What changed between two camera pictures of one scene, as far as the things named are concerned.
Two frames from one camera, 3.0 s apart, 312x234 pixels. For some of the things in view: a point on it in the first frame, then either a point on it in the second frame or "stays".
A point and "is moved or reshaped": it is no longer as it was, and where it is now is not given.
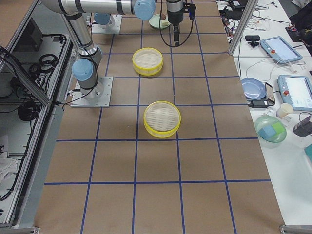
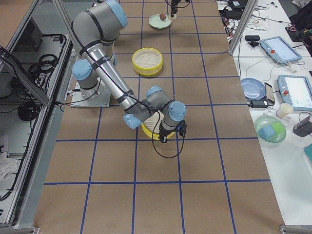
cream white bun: (165, 23) is moved or reshaped
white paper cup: (284, 109) stays
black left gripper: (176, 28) to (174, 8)
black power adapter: (261, 104) stays
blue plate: (253, 88) stays
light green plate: (154, 21) stays
